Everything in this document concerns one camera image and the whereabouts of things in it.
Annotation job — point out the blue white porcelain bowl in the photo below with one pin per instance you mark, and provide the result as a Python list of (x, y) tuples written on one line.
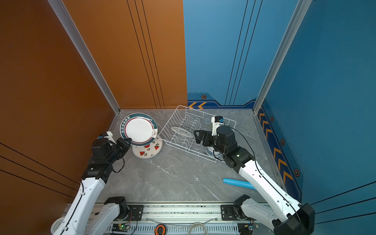
[(210, 151)]

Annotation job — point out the white plate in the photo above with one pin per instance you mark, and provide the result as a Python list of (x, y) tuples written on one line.
[(141, 128), (182, 132)]

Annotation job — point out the green circuit board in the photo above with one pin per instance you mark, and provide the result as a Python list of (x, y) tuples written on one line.
[(123, 228)]

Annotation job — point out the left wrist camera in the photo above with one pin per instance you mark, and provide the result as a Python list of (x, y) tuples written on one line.
[(108, 135)]

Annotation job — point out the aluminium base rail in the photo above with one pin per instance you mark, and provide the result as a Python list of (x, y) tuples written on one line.
[(185, 212)]

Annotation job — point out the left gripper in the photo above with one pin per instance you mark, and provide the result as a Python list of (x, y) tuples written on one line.
[(120, 142)]

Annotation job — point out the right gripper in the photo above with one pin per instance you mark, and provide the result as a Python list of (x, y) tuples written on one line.
[(208, 136)]

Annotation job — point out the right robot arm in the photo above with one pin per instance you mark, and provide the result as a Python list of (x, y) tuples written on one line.
[(270, 191)]

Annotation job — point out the light blue cylinder tube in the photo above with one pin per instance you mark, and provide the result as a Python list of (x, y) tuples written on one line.
[(238, 183)]

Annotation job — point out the watermelon pattern plate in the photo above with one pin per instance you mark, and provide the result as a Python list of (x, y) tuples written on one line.
[(148, 151)]

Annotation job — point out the white wire dish rack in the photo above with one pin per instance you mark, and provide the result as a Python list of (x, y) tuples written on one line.
[(191, 119)]

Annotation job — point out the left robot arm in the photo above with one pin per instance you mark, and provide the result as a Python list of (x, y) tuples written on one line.
[(92, 183)]

